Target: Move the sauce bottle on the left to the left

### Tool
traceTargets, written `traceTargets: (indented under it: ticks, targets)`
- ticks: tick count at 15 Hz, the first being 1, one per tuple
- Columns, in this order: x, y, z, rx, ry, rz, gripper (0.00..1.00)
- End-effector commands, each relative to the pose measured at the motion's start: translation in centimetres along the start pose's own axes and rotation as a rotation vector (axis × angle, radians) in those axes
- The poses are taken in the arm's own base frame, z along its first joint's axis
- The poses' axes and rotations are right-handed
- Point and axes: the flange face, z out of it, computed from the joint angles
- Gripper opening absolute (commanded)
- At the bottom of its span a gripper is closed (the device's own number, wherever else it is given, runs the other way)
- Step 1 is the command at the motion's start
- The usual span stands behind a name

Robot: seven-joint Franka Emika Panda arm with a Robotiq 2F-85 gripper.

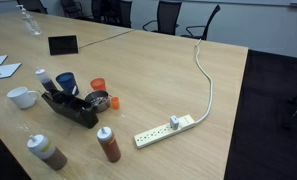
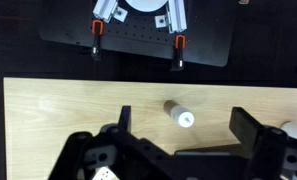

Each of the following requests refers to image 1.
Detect brown sauce bottle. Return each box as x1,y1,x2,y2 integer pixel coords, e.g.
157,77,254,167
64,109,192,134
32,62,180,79
27,134,67,170

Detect orange-brown sauce bottle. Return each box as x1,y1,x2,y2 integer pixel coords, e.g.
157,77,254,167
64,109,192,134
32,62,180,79
97,127,121,163

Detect dark sauce bottle back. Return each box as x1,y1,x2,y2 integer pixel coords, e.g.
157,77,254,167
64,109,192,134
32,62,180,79
35,69,56,91

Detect clear sanitizer pump bottle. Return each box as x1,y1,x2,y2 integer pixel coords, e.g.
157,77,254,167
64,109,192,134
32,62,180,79
18,4,42,36

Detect small orange plastic cup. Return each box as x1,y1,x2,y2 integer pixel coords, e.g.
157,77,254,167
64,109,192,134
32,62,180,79
110,97,120,109

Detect white plug adapter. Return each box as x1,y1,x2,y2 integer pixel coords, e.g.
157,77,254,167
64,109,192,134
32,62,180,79
170,115,179,130

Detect white power strip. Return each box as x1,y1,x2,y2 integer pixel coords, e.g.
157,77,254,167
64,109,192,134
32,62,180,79
134,115,196,148

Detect metal bowl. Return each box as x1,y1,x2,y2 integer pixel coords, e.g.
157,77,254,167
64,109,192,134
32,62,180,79
85,90,110,113

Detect large orange plastic cup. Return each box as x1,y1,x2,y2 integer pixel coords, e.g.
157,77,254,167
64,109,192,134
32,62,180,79
90,78,106,90

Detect black tape dispenser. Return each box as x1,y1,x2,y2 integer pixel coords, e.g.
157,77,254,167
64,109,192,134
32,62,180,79
42,89,98,129

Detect black office chair centre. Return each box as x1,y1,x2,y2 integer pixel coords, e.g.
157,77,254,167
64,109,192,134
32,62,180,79
155,1,182,35

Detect blue plastic cup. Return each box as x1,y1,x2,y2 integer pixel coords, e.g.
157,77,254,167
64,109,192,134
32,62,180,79
56,72,79,96

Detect black office chair left-centre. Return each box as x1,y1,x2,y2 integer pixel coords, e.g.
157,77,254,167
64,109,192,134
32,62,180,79
91,0,132,28

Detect black office chair right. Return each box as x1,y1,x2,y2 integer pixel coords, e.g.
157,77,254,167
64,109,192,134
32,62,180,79
181,4,221,40

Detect black tablet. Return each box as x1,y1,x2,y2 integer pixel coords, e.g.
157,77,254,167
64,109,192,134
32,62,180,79
48,35,79,55

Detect black office chair back left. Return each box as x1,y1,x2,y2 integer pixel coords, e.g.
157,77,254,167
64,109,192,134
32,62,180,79
60,0,86,19

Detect white ceramic mug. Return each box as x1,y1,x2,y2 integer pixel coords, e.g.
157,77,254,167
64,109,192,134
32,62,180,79
7,87,38,109

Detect black office chair far left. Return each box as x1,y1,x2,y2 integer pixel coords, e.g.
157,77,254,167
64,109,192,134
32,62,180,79
16,0,47,14

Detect white paper sheet near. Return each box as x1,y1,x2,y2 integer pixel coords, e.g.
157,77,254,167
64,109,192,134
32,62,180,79
0,63,21,79

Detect white power cord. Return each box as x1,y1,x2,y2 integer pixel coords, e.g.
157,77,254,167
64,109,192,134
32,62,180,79
194,38,214,125

